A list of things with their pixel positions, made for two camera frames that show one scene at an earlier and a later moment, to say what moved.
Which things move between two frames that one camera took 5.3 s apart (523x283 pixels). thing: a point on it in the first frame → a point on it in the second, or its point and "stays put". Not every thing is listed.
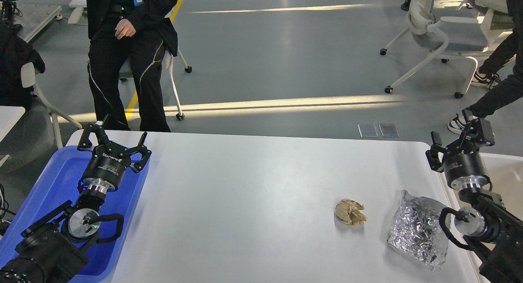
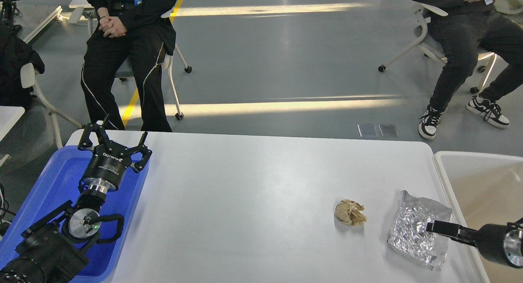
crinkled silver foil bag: [418, 232] stays put
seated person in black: [136, 25] stays put
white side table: [9, 115] stays put
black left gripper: [106, 168] stays put
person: [507, 61] → [470, 27]
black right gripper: [466, 170] → [496, 242]
